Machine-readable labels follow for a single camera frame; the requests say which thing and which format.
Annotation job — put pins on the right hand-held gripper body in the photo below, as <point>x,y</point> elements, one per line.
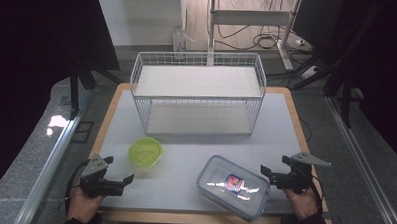
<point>295,180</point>

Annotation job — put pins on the clear rectangular food container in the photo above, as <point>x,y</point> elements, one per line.
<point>234,186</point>

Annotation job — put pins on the black metal stand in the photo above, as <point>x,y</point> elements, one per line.
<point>75,87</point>
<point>345,97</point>

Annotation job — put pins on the person's right hand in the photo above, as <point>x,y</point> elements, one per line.
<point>303,204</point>

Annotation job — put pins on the white desk frame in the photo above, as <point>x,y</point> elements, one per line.
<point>250,17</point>

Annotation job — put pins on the aluminium rail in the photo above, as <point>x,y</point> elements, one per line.
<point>368,171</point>
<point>51,160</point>

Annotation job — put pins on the white power strip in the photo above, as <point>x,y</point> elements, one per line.
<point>309,72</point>

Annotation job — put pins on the person's left hand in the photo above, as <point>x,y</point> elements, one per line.
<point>83,206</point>

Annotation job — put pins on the black floor grate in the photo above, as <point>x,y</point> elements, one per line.
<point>83,131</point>

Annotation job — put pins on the light grey table board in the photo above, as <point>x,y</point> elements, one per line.
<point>180,188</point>

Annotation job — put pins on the green round food container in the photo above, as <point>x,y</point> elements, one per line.
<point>145,151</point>

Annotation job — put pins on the black curtain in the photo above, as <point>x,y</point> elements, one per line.
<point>388,65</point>
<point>28,52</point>

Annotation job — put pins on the clear plastic bottle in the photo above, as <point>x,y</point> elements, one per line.
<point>180,38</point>

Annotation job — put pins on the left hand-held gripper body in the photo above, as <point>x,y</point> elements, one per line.
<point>95,181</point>

